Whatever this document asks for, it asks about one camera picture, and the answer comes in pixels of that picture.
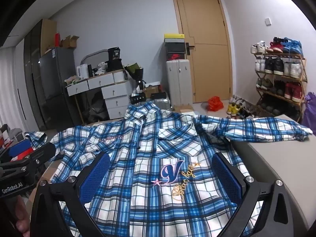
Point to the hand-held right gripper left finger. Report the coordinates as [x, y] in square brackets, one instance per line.
[95, 177]

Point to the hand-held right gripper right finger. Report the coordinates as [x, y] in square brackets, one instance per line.
[227, 177]

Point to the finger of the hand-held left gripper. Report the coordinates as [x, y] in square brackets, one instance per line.
[21, 147]
[37, 154]

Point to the blue plaid shirt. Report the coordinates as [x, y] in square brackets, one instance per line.
[148, 140]

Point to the person's left hand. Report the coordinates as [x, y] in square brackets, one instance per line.
[23, 224]

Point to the grey mattress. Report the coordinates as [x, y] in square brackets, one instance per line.
[271, 158]

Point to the white curtain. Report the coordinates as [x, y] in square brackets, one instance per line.
[9, 91]

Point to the dark wardrobe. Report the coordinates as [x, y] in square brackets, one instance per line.
[34, 79]

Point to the pile of shoes on floor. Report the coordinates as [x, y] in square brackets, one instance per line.
[233, 107]

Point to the red plastic bag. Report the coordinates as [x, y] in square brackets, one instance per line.
[215, 103]

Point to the grey refrigerator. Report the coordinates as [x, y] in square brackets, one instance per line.
[56, 79]

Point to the flat cardboard box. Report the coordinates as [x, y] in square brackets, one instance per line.
[183, 108]

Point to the white drawer desk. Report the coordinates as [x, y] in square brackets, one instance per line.
[116, 93]

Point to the black crate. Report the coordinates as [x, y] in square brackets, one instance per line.
[137, 98]

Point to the white kettle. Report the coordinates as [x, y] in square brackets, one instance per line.
[82, 71]

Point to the purple bag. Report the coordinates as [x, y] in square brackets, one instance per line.
[309, 113]

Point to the brown black shoe box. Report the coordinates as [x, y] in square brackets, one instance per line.
[154, 90]

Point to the grey suitcase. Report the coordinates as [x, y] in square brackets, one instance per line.
[179, 81]

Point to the red bottle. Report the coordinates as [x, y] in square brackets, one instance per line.
[57, 40]

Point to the black wrapped bouquet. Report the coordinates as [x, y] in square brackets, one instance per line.
[134, 70]

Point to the open cardboard box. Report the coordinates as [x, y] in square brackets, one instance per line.
[69, 42]

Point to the tall cardboard box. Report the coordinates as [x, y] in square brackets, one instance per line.
[50, 34]

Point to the grey curved chair back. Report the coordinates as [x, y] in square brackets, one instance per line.
[95, 52]

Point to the black bag with label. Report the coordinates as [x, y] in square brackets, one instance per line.
[114, 56]

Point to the black shoe box red logo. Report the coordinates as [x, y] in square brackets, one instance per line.
[175, 55]

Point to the grey black shoe box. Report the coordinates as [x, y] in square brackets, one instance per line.
[174, 45]

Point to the wooden door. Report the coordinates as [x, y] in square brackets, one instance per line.
[209, 29]

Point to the yellow box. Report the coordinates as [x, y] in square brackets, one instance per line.
[174, 36]

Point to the white wall switch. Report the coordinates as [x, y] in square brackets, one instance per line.
[267, 21]

